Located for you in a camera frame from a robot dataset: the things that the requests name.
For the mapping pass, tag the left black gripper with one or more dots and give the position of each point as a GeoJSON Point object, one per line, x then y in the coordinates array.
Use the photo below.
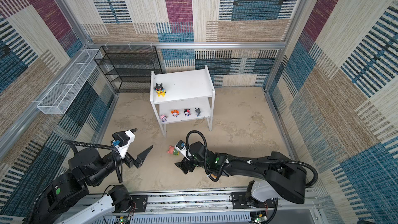
{"type": "Point", "coordinates": [130, 161]}

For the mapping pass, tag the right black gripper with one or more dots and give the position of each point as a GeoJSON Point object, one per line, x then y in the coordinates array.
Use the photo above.
{"type": "Point", "coordinates": [184, 164]}

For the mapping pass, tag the pink hood Doraemon figure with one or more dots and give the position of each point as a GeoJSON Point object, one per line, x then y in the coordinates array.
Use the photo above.
{"type": "Point", "coordinates": [163, 118]}

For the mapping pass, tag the orange crab hood Doraemon figure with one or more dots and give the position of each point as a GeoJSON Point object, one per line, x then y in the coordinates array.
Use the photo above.
{"type": "Point", "coordinates": [175, 113]}

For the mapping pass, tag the red hat Doraemon figure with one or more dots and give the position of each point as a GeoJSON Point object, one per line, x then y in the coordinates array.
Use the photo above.
{"type": "Point", "coordinates": [187, 112]}

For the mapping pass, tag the grey hood Doraemon figure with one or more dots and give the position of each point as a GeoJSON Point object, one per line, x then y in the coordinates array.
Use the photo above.
{"type": "Point", "coordinates": [197, 112]}

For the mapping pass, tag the black blue Luxray figure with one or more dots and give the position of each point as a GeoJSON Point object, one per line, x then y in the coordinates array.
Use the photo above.
{"type": "Point", "coordinates": [159, 89]}

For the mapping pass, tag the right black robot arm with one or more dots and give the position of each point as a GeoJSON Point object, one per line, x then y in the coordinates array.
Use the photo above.
{"type": "Point", "coordinates": [274, 176]}

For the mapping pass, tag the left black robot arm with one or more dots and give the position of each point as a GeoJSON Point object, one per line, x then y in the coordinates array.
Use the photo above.
{"type": "Point", "coordinates": [91, 164]}

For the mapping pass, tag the white two-tier shelf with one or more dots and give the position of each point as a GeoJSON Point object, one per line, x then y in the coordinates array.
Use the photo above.
{"type": "Point", "coordinates": [184, 90]}

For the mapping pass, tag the pink green cactus figure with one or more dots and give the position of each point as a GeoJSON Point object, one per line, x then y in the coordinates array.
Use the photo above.
{"type": "Point", "coordinates": [173, 151]}

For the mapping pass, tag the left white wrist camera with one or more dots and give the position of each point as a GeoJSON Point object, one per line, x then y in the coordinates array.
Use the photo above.
{"type": "Point", "coordinates": [122, 140]}

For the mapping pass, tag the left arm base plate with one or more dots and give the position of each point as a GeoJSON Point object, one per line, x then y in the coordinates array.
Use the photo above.
{"type": "Point", "coordinates": [134, 204]}

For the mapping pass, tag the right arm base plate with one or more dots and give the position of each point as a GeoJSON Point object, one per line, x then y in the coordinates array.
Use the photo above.
{"type": "Point", "coordinates": [244, 200]}

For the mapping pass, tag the black wire mesh rack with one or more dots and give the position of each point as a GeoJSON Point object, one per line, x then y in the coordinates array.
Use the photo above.
{"type": "Point", "coordinates": [129, 68]}

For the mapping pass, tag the white wire mesh basket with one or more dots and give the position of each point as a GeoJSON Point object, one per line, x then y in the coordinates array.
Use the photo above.
{"type": "Point", "coordinates": [60, 97]}

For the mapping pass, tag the aluminium mounting rail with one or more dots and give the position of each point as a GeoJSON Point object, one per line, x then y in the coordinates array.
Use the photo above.
{"type": "Point", "coordinates": [212, 206]}

